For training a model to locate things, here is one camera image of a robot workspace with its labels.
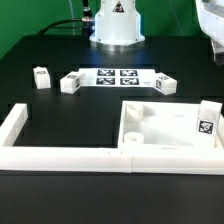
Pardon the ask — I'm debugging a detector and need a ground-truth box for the black cable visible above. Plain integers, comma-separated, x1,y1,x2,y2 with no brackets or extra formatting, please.
37,18,95,36

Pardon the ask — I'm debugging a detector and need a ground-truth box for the white marker sheet with tags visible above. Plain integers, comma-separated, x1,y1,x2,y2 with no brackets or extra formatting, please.
80,68,155,87

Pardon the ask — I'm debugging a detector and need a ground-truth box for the white U-shaped fence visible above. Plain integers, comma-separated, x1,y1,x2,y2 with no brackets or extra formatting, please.
0,103,224,175

